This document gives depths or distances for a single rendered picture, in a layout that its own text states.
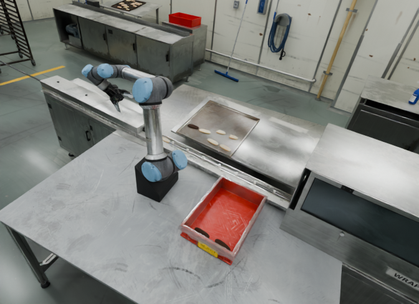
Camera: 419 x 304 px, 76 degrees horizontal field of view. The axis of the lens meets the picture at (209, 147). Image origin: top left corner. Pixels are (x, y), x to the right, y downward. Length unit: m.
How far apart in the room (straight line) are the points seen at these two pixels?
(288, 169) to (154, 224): 0.98
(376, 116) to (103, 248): 2.75
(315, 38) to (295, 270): 4.24
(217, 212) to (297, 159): 0.73
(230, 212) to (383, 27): 3.76
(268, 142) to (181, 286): 1.20
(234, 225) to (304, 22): 4.18
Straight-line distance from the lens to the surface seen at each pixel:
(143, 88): 1.33
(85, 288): 2.42
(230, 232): 1.59
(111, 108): 2.44
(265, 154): 2.01
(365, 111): 3.21
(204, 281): 1.44
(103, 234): 1.61
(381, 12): 4.75
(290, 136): 2.20
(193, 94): 2.89
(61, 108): 2.97
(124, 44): 5.24
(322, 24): 5.16
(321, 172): 1.37
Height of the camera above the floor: 2.11
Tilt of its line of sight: 37 degrees down
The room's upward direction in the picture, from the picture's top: 7 degrees clockwise
